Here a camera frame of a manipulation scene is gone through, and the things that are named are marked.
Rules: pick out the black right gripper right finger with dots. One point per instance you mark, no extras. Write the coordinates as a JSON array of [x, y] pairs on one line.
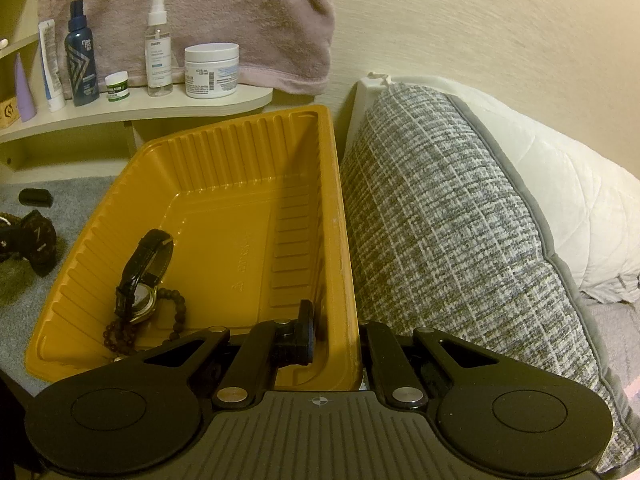
[[389, 371]]

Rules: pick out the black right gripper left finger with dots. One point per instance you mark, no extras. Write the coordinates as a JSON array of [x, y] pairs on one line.
[[255, 358]]

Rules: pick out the orange plastic tray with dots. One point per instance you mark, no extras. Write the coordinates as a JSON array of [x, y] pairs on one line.
[[255, 208]]

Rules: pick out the grey woven pillow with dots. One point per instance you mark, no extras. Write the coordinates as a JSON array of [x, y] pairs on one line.
[[443, 232]]

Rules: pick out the grey fluffy mat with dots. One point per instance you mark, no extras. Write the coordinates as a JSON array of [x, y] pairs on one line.
[[23, 289]]

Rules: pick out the white quilted pillow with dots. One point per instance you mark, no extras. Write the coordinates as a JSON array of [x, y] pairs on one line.
[[590, 203]]

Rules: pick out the black flat case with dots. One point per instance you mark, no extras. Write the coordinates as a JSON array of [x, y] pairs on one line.
[[35, 197]]

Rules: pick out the cream wooden shelf unit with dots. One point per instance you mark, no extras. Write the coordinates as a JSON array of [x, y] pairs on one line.
[[99, 138]]

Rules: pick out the white cream jar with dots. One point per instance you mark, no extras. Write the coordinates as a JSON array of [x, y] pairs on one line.
[[211, 71]]

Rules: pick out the small green balm jar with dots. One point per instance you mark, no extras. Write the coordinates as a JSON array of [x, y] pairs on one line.
[[117, 86]]

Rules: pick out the clear spray bottle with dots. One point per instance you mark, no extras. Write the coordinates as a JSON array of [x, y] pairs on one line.
[[158, 56]]

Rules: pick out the lavender tube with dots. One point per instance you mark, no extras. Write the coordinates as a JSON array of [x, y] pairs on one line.
[[25, 103]]

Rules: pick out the mauve fleece towel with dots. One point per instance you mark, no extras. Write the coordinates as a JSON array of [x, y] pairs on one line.
[[284, 44]]

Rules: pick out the small cardboard box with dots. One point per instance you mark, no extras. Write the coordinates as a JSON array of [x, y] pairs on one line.
[[9, 113]]

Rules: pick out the white blue tube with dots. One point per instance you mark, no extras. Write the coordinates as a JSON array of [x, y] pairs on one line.
[[52, 81]]

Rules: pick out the dark blue spray bottle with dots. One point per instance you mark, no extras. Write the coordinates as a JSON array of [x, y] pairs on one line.
[[81, 64]]

